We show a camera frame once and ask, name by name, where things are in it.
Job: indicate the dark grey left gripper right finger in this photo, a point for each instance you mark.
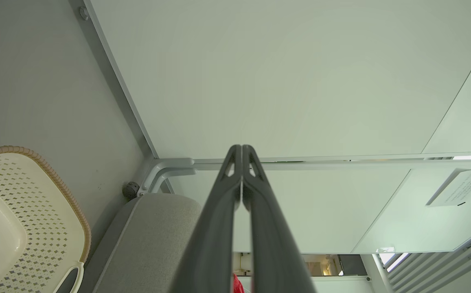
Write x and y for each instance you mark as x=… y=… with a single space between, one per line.
x=272 y=236

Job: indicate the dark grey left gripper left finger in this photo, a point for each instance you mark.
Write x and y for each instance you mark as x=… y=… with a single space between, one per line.
x=215 y=228

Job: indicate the red white basketball jersey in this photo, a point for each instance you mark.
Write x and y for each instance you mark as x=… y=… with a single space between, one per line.
x=237 y=285

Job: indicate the cream perforated laundry basket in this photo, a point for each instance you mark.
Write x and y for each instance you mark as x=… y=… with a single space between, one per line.
x=23 y=219

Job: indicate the grey fabric sofa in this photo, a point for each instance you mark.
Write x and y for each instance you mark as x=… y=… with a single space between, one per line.
x=150 y=244

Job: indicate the grey window blinds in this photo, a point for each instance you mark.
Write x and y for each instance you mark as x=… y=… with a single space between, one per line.
x=443 y=264

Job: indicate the black round frame knob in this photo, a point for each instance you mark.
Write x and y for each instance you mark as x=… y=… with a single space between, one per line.
x=130 y=190

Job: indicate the white paper wall notice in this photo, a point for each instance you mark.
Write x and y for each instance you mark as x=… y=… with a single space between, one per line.
x=461 y=188

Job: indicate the small round wall fastener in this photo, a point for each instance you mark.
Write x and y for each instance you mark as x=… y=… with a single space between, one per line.
x=83 y=13

